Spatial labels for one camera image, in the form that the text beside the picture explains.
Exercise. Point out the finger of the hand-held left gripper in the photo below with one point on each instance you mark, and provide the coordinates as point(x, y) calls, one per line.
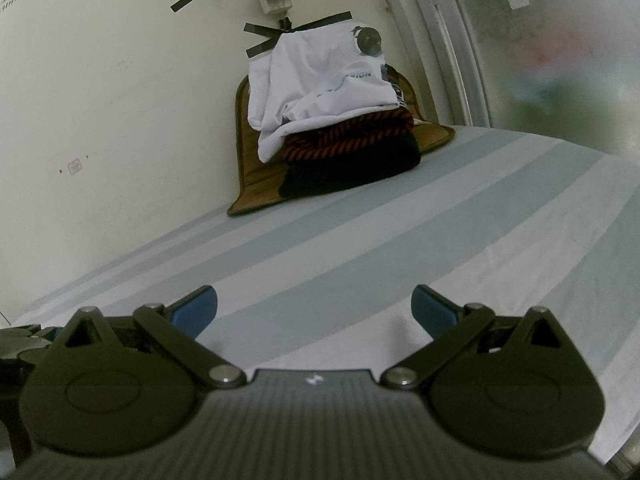
point(56, 332)

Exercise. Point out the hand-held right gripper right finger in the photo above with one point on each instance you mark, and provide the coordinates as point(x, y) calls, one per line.
point(432, 310)

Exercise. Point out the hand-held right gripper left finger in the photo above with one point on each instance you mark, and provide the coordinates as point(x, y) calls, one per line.
point(192, 310)

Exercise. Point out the white t-shirt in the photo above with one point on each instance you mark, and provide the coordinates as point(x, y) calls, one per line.
point(310, 75)

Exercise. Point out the brown quilted cushion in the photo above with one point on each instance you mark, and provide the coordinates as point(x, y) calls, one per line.
point(255, 180)

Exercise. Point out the patterned dark red sweater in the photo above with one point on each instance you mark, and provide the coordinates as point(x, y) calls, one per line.
point(350, 175)

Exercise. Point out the frosted window glass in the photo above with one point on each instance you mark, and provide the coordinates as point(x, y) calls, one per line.
point(550, 60)

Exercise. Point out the white window frame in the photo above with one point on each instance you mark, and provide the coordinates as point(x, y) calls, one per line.
point(435, 35)

